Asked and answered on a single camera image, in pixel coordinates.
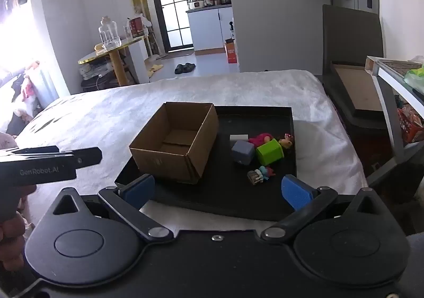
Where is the person's left hand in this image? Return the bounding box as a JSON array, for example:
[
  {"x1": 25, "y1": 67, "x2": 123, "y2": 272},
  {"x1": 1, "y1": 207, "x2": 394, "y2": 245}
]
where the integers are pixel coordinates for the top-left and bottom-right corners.
[{"x1": 0, "y1": 184, "x2": 37, "y2": 274}]

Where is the black-framed glass door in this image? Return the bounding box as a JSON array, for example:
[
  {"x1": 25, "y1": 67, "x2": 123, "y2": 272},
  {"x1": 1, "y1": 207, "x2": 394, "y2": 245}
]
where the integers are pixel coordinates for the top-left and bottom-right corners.
[{"x1": 147, "y1": 0, "x2": 194, "y2": 51}]

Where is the round gold-edged side table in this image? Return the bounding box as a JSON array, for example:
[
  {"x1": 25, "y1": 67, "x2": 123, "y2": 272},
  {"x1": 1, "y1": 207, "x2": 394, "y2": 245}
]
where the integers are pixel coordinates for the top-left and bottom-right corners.
[{"x1": 78, "y1": 34, "x2": 149, "y2": 86}]

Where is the orange basket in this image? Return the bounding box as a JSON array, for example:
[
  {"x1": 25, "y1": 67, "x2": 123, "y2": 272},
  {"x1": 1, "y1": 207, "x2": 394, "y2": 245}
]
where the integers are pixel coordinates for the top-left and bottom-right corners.
[{"x1": 397, "y1": 107, "x2": 424, "y2": 143}]

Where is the red canister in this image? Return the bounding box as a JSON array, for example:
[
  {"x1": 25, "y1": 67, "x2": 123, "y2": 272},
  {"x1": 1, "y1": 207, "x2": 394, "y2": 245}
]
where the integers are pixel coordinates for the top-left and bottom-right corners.
[{"x1": 129, "y1": 16, "x2": 145, "y2": 37}]

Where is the black tray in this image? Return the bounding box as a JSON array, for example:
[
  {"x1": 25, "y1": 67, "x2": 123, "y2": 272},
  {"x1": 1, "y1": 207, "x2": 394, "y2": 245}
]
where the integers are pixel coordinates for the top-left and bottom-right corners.
[{"x1": 114, "y1": 105, "x2": 297, "y2": 222}]

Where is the green packet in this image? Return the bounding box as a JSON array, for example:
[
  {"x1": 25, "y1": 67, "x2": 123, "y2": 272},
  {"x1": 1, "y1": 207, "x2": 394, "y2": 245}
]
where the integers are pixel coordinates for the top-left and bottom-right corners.
[{"x1": 403, "y1": 66, "x2": 424, "y2": 90}]

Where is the doll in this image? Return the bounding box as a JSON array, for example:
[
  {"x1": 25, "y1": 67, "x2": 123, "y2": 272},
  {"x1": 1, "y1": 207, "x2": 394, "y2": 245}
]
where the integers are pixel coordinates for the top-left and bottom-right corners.
[{"x1": 248, "y1": 133, "x2": 295, "y2": 153}]

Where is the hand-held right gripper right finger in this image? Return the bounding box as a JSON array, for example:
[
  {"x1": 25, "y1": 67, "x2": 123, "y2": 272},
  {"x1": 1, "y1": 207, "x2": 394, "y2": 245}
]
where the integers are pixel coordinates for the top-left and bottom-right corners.
[{"x1": 261, "y1": 175, "x2": 385, "y2": 243}]

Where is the cardboard box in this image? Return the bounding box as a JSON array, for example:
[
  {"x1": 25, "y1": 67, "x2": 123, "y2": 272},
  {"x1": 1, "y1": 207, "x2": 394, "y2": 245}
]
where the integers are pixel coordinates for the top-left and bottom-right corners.
[{"x1": 129, "y1": 102, "x2": 220, "y2": 185}]

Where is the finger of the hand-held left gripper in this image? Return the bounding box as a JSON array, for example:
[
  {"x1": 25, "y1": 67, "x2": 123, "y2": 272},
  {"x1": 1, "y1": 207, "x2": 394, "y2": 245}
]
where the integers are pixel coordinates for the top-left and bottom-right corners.
[
  {"x1": 15, "y1": 146, "x2": 60, "y2": 155},
  {"x1": 0, "y1": 147, "x2": 102, "y2": 166}
]

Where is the white kitchen cabinet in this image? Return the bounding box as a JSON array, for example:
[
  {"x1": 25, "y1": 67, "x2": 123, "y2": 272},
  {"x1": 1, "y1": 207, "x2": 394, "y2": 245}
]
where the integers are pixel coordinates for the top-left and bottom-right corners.
[{"x1": 185, "y1": 5, "x2": 234, "y2": 51}]

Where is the black bag under table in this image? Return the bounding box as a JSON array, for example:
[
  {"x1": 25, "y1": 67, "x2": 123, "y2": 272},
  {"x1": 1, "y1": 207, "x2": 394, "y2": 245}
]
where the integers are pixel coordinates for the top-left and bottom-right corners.
[{"x1": 81, "y1": 75, "x2": 120, "y2": 92}]

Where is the pair of black slippers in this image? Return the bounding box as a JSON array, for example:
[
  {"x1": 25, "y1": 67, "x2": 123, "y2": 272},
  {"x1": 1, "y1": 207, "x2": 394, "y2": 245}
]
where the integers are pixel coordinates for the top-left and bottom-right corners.
[{"x1": 174, "y1": 63, "x2": 196, "y2": 75}]

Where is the large glass jar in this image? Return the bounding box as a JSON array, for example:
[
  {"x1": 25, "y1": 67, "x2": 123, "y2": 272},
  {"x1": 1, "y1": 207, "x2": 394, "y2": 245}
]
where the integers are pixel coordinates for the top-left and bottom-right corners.
[{"x1": 98, "y1": 16, "x2": 121, "y2": 51}]

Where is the grey-blue toy cube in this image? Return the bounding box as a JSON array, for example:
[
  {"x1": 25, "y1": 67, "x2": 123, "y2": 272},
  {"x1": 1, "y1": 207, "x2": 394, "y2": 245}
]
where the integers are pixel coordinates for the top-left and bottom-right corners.
[{"x1": 231, "y1": 141, "x2": 256, "y2": 165}]

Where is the green toy cube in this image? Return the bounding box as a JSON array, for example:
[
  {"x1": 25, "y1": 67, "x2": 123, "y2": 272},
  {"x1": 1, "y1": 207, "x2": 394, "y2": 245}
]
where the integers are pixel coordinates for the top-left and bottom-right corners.
[{"x1": 256, "y1": 139, "x2": 285, "y2": 166}]

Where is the brown board in black frame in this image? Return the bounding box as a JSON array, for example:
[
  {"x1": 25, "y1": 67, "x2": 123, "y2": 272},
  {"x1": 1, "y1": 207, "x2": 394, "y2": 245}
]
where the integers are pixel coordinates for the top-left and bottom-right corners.
[{"x1": 329, "y1": 61, "x2": 393, "y2": 120}]

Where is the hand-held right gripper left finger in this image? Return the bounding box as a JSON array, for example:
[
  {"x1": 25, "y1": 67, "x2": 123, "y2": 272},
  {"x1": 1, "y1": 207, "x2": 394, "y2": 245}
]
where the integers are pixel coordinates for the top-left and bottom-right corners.
[{"x1": 50, "y1": 174, "x2": 174, "y2": 243}]

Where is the orange carton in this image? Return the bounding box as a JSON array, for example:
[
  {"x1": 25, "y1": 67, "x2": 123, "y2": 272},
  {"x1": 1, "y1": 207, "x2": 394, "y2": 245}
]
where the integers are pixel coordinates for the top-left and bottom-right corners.
[{"x1": 224, "y1": 39, "x2": 239, "y2": 64}]

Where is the small colourful toy figure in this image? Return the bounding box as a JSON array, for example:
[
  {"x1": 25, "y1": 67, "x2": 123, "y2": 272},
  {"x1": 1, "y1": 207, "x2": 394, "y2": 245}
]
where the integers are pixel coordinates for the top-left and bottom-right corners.
[{"x1": 247, "y1": 165, "x2": 276, "y2": 185}]

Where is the white side table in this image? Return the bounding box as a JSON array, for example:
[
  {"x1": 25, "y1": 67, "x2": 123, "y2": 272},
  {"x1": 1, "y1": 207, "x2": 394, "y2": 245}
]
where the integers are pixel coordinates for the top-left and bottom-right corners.
[{"x1": 366, "y1": 56, "x2": 424, "y2": 187}]

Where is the low white cabinet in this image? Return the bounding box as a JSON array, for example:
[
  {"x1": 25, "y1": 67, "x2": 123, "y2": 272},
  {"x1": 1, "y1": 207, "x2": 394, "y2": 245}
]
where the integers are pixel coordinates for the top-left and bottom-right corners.
[{"x1": 127, "y1": 36, "x2": 150, "y2": 84}]

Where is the dark chair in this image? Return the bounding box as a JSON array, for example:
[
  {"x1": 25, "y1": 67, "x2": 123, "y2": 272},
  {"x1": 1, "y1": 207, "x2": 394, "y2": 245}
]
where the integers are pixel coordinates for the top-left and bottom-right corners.
[{"x1": 322, "y1": 4, "x2": 386, "y2": 129}]

